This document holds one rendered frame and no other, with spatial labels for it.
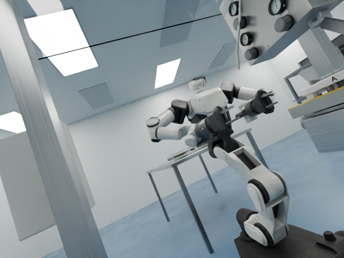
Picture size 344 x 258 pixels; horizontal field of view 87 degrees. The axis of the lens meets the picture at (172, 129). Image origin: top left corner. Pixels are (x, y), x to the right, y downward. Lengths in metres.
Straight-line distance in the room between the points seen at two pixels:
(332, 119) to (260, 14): 0.33
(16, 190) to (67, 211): 0.16
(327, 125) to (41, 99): 0.73
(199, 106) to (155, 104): 4.39
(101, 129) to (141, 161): 1.43
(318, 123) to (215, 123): 0.39
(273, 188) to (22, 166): 1.06
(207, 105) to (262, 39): 0.71
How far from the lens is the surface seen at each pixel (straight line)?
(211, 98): 1.27
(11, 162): 0.62
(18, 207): 0.61
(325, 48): 0.92
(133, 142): 5.29
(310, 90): 0.62
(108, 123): 5.48
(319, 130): 0.63
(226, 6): 0.72
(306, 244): 1.49
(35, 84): 0.58
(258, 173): 1.16
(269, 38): 0.60
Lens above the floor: 0.96
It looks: 8 degrees up
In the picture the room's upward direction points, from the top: 24 degrees counter-clockwise
